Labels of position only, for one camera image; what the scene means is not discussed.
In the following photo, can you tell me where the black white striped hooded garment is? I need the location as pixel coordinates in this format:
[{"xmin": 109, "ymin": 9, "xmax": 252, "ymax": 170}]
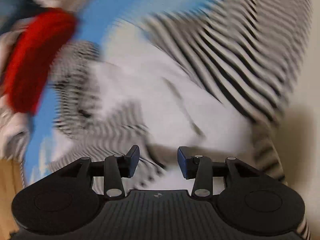
[{"xmin": 48, "ymin": 0, "xmax": 312, "ymax": 190}]

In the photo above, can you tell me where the beige white crumpled clothes pile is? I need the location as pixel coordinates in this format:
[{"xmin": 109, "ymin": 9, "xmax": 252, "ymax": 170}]
[{"xmin": 1, "ymin": 0, "xmax": 88, "ymax": 161}]

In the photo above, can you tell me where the red knitted garment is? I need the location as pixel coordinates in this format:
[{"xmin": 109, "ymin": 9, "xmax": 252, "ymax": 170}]
[{"xmin": 1, "ymin": 8, "xmax": 77, "ymax": 114}]

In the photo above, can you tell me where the blue white patterned bedsheet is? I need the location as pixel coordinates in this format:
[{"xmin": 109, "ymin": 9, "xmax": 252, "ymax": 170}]
[{"xmin": 22, "ymin": 0, "xmax": 226, "ymax": 188}]

